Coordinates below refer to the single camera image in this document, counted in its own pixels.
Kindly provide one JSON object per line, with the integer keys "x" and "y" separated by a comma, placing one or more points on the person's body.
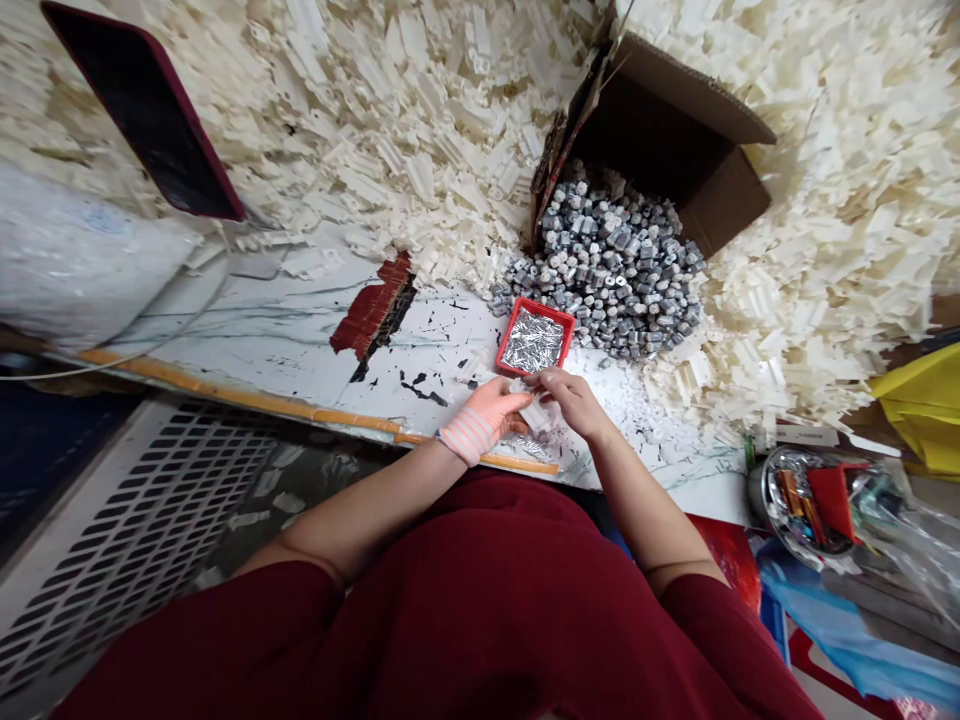
{"x": 450, "y": 622}

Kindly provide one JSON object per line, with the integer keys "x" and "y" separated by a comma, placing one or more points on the pile of white plastic parts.
{"x": 525, "y": 150}

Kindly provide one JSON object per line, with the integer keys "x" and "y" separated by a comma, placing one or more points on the white plastic housing part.
{"x": 532, "y": 412}

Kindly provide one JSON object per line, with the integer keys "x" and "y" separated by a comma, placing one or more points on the yellow plastic bag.
{"x": 922, "y": 412}

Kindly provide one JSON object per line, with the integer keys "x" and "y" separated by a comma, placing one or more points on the pile of grey small motors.
{"x": 611, "y": 277}

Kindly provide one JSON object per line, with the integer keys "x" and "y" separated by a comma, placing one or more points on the clear plastic bag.
{"x": 79, "y": 251}

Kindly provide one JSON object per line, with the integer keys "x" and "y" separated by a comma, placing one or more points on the person's right hand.
{"x": 574, "y": 401}

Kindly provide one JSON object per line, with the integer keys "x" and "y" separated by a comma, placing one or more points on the heap of small metal pins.
{"x": 535, "y": 337}

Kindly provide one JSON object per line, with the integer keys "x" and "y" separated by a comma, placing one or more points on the brown cardboard box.
{"x": 660, "y": 142}

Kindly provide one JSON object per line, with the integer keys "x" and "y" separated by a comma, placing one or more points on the blue plastic bag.
{"x": 847, "y": 630}

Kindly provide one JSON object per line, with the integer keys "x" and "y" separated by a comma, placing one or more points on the smartphone in red case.
{"x": 142, "y": 109}

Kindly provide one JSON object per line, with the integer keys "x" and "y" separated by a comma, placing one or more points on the white perforated metal panel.
{"x": 127, "y": 517}

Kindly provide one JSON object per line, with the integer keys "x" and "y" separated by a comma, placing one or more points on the person's right fingers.
{"x": 544, "y": 382}

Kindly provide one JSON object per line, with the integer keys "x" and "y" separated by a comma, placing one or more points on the person's left hand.
{"x": 484, "y": 420}

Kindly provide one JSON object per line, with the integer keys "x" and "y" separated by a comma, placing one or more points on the red plastic tray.
{"x": 535, "y": 335}

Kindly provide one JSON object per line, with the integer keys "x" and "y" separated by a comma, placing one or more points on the round metal tin of items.
{"x": 814, "y": 499}

